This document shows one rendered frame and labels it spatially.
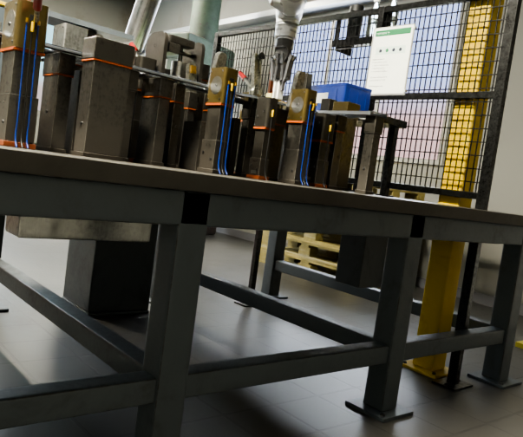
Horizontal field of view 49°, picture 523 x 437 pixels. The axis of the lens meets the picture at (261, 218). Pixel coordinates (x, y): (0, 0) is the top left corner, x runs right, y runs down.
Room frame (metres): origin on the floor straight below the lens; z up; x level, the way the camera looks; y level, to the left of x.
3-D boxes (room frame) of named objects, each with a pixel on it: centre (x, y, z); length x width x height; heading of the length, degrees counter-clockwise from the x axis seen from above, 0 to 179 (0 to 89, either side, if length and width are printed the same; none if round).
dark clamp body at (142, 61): (2.17, 0.52, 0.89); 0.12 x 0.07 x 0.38; 42
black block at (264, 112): (2.08, 0.02, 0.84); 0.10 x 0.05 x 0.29; 42
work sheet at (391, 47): (2.64, -0.48, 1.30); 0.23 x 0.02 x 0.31; 42
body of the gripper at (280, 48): (2.34, 0.00, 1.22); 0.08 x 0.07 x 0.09; 42
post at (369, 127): (2.16, -0.37, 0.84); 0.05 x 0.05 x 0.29; 42
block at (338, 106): (2.43, -0.29, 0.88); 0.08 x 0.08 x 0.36; 42
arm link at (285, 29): (2.34, 0.00, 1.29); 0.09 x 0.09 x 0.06
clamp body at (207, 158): (1.93, 0.18, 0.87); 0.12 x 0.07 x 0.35; 42
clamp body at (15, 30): (1.49, 0.65, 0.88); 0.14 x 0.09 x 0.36; 42
